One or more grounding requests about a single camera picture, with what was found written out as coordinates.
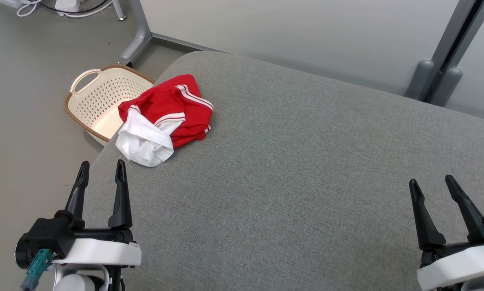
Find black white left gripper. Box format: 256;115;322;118
53;159;141;266

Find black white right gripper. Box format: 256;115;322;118
410;175;484;291

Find red and white t-shirt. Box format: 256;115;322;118
116;74;214;167

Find cream perforated laundry basket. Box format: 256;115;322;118
64;65;156;147

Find grey angled partition support leg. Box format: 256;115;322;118
119;0;152;65

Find thin grey table leg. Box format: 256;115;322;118
112;0;127;21

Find white power strip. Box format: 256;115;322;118
55;0;81;12

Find teal connector camera cable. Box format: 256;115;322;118
21;249;53;291

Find grey partition post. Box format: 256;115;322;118
406;0;484;108

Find grey partition base rail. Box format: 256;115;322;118
150;32;228;54

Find black floor cables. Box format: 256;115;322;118
38;0;107;16

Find white floor cable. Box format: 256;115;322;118
17;0;42;17

